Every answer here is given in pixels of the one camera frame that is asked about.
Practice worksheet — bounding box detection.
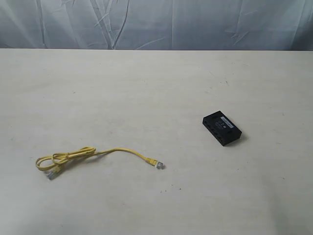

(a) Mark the black network switch box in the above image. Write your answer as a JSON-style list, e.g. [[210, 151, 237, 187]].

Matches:
[[202, 111, 242, 146]]

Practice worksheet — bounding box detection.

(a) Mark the yellow ethernet cable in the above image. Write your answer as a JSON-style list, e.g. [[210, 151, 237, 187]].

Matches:
[[35, 146, 166, 182]]

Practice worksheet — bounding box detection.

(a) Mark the grey backdrop cloth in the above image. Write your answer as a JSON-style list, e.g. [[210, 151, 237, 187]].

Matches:
[[0, 0, 313, 51]]

